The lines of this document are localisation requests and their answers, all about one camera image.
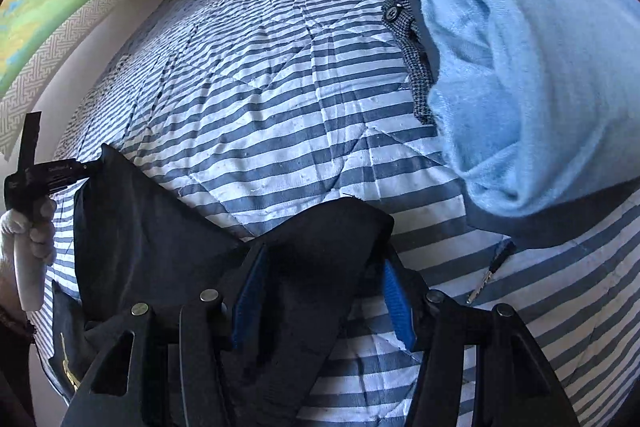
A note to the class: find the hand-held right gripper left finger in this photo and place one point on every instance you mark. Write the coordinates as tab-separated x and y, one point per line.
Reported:
250	302

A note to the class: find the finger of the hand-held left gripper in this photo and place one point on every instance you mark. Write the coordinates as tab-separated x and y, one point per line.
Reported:
89	170

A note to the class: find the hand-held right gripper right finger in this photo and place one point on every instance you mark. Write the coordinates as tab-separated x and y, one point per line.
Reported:
400	307

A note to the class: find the black pants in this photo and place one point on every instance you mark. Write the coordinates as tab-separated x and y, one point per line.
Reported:
150	217

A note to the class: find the person's left forearm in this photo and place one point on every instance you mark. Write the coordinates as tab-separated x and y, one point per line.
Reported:
12	372

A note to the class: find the light blue pants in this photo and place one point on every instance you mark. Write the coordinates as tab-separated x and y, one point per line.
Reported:
525	82

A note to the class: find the person's left hand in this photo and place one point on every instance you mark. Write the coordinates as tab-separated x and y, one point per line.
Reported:
45	232

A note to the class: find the blue white striped blanket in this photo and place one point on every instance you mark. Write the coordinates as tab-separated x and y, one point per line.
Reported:
275	107

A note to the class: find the checked tweed garment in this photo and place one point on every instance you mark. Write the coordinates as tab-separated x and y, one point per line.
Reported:
417	57

